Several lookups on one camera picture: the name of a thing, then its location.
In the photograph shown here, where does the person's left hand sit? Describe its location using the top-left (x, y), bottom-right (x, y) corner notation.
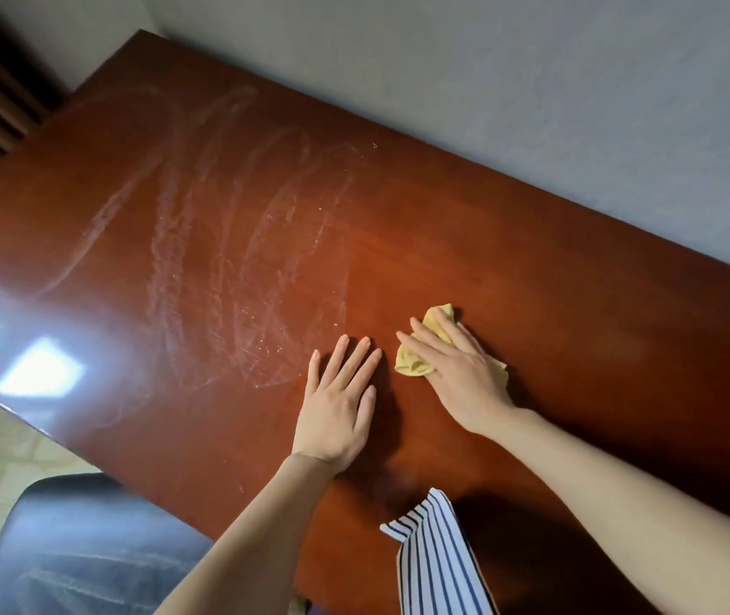
top-left (291, 334), bottom-right (384, 476)

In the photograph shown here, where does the person's right hand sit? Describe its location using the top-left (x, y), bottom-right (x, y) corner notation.
top-left (395, 307), bottom-right (518, 437)

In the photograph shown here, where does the yellow cleaning cloth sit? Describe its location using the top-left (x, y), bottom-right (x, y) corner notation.
top-left (393, 303), bottom-right (509, 384)

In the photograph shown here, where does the black leather chair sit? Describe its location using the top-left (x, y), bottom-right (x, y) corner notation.
top-left (0, 473), bottom-right (216, 615)

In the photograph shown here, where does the person's right forearm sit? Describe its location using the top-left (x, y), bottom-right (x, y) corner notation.
top-left (479, 409), bottom-right (730, 615)

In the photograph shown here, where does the person's left forearm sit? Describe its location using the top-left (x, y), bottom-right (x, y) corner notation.
top-left (153, 453), bottom-right (340, 615)

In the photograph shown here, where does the red-brown wooden table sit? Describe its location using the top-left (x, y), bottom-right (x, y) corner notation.
top-left (0, 29), bottom-right (730, 615)

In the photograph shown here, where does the blue striped white apron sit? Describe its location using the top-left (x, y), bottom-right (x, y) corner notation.
top-left (380, 487), bottom-right (499, 615)

